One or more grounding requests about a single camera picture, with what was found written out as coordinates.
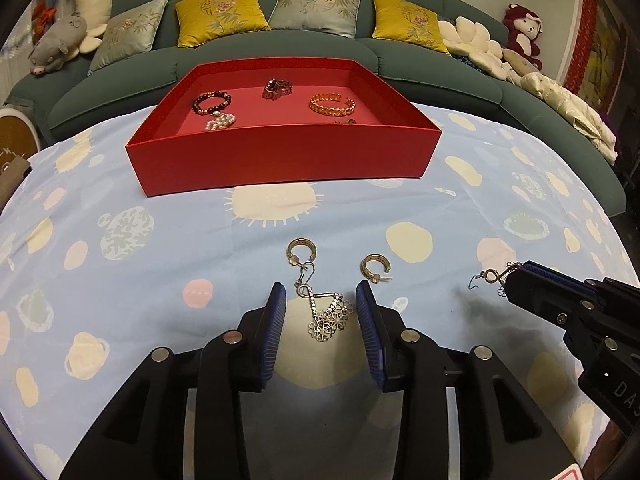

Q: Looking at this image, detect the silver filigree drop earring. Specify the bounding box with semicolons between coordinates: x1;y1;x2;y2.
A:
294;261;354;344
468;261;521;297

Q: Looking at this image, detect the gold hoop earring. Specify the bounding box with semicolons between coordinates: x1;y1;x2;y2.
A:
285;237;317;266
359;252;393;284

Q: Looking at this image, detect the white pearl necklace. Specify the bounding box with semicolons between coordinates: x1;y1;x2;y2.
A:
204;112;238;132

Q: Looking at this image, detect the gold chain bangle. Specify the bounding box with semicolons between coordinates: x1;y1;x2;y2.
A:
308;93;356;117

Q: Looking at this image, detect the black bead gold bracelet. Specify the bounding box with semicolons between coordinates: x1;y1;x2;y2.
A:
192;90;234;117

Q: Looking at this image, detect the red jewelry tray box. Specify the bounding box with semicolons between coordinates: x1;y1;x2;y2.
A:
126;56;442;196

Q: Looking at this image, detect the planet print blue tablecloth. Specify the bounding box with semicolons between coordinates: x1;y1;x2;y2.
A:
1;107;638;479

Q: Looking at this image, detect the cream satin quilt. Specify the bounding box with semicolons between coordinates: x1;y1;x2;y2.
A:
520;72;617;166

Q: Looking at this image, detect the red monkey plush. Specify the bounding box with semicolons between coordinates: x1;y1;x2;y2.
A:
502;3;544;70

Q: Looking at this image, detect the dark green sofa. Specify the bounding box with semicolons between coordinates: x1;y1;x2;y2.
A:
6;0;626;217

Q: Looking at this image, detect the brown cloth pouch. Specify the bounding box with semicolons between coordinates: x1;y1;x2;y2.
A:
0;156;32;211

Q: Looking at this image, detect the white flower shaped cushion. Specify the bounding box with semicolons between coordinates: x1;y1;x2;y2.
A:
438;16;511;80

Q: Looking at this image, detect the round wooden white device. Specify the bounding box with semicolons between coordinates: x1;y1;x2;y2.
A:
0;107;41;172

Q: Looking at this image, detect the right yellow floral cushion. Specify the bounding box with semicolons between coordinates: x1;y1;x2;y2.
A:
372;0;450;55

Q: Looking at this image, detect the yellow floral cushion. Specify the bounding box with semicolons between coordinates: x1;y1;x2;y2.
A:
175;0;270;48
372;0;450;55

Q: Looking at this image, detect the left grey floral cushion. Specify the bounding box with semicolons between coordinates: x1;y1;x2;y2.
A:
87;0;169;76

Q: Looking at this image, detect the grey floral cushion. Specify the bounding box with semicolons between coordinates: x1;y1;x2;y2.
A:
87;0;169;76
268;0;361;39

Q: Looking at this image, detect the grey plush animal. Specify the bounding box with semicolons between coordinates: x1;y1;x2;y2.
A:
29;13;87;76

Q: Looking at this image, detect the left yellow floral cushion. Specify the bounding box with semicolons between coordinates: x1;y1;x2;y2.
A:
175;0;270;48

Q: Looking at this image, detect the right grey floral cushion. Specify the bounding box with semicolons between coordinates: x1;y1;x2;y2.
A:
268;0;361;39

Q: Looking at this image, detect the red orange plush toy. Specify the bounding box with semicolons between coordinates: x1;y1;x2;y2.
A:
32;0;56;44

